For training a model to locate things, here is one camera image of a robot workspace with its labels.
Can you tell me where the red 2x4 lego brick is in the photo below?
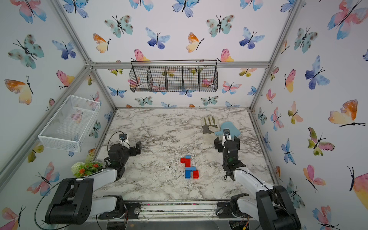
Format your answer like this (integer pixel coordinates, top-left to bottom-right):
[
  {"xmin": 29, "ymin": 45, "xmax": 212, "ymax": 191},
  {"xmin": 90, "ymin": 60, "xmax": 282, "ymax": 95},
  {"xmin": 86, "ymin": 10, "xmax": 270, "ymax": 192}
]
[{"xmin": 180, "ymin": 158, "xmax": 191, "ymax": 168}]

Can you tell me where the red 2x2 lego brick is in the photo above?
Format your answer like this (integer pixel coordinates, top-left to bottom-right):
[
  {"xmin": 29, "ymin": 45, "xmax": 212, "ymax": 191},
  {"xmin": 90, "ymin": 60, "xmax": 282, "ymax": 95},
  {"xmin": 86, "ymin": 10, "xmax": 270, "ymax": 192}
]
[{"xmin": 193, "ymin": 170, "xmax": 199, "ymax": 179}]

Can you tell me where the blue 2x2 lego brick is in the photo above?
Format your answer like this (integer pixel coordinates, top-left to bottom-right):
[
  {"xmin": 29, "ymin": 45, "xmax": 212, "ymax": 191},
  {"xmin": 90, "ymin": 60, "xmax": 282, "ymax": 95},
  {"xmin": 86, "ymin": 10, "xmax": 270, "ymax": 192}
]
[{"xmin": 185, "ymin": 171, "xmax": 192, "ymax": 179}]

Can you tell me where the blue 2x4 lego brick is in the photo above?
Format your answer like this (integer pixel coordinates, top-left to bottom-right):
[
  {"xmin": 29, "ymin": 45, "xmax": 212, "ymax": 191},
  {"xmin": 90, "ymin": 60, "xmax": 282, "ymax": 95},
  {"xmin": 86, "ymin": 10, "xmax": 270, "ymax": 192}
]
[{"xmin": 185, "ymin": 167, "xmax": 196, "ymax": 172}]

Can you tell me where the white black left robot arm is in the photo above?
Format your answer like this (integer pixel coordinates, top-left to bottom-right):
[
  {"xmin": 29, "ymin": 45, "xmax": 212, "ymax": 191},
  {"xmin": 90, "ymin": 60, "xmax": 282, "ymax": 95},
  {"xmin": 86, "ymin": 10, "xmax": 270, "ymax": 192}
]
[{"xmin": 45, "ymin": 132, "xmax": 141, "ymax": 225}]

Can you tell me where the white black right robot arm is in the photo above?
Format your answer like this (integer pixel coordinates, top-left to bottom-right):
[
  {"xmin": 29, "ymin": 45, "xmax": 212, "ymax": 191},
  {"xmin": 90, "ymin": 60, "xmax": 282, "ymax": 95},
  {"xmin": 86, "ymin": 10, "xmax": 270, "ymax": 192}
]
[{"xmin": 214, "ymin": 136, "xmax": 301, "ymax": 230}]

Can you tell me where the grey white work glove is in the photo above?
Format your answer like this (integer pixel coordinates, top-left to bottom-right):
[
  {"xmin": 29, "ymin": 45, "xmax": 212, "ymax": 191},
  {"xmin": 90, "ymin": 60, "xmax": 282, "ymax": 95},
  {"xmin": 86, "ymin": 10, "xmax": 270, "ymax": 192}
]
[{"xmin": 201, "ymin": 116, "xmax": 220, "ymax": 144}]

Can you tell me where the potted artificial flower plant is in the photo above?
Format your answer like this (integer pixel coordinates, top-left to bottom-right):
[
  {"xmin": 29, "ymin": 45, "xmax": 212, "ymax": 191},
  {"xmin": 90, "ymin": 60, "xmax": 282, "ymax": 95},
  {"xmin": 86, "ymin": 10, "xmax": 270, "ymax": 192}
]
[{"xmin": 71, "ymin": 157, "xmax": 104, "ymax": 178}]

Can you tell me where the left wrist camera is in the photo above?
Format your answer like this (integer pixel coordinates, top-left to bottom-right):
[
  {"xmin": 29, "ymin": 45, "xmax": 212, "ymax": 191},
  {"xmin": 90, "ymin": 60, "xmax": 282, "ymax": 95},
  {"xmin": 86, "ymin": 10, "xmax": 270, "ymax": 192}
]
[{"xmin": 119, "ymin": 132, "xmax": 130, "ymax": 148}]

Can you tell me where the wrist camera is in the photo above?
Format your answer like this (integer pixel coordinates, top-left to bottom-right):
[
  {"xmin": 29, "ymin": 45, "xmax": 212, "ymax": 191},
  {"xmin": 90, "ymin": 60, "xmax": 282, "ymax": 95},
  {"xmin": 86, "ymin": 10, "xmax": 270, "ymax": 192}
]
[
  {"xmin": 222, "ymin": 129, "xmax": 232, "ymax": 144},
  {"xmin": 119, "ymin": 132, "xmax": 130, "ymax": 148}
]

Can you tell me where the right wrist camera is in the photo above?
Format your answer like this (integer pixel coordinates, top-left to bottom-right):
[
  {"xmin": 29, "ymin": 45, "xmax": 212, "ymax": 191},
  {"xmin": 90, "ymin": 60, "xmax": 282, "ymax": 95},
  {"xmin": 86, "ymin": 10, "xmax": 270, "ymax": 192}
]
[{"xmin": 222, "ymin": 129, "xmax": 232, "ymax": 144}]

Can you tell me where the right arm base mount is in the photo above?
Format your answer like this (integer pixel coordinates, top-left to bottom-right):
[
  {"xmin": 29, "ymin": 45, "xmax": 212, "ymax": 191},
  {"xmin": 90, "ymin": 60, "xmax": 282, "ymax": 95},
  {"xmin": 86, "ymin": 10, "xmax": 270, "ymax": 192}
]
[{"xmin": 215, "ymin": 202, "xmax": 237, "ymax": 219}]

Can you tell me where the white mesh wall basket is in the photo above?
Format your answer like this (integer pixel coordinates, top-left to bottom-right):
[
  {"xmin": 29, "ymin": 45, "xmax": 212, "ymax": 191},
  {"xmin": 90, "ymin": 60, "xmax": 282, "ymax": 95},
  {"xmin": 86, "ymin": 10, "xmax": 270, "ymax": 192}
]
[{"xmin": 38, "ymin": 95, "xmax": 101, "ymax": 152}]

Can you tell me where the aluminium front rail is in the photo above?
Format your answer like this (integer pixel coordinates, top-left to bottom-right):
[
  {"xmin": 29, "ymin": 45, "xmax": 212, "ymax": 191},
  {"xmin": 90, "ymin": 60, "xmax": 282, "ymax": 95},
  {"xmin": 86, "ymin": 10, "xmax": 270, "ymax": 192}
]
[{"xmin": 77, "ymin": 199, "xmax": 300, "ymax": 222}]

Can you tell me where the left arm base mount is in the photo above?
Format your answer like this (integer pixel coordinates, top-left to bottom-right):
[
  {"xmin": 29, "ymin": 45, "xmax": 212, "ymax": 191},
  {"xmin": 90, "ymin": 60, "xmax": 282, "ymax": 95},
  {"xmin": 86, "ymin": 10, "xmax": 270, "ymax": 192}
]
[{"xmin": 98, "ymin": 200, "xmax": 141, "ymax": 220}]

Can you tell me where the black wire wall basket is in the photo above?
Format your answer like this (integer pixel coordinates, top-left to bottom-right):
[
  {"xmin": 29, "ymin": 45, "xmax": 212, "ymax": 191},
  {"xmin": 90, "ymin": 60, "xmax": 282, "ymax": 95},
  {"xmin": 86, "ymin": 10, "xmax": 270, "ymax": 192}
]
[{"xmin": 128, "ymin": 59, "xmax": 218, "ymax": 93}]

